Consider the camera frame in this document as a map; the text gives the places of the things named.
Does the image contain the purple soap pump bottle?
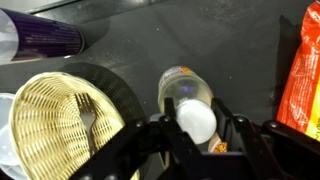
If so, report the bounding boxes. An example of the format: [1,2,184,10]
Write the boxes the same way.
[0,8,86,64]

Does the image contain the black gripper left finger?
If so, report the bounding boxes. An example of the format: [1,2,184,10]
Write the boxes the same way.
[69,97,208,180]

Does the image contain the orange snack bag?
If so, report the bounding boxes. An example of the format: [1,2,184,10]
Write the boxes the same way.
[275,0,320,143]

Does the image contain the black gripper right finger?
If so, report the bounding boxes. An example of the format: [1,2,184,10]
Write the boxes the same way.
[212,98,320,180]

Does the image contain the woven wicker basket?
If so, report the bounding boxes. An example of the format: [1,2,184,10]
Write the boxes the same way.
[8,71,141,180]

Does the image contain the metal fork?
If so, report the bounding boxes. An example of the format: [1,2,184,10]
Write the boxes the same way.
[73,92,98,158]

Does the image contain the black utility cart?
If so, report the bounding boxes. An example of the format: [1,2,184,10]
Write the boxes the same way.
[0,0,320,180]

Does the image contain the clear bottle with orange label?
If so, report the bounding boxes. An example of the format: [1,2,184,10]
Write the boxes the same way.
[157,65,218,145]

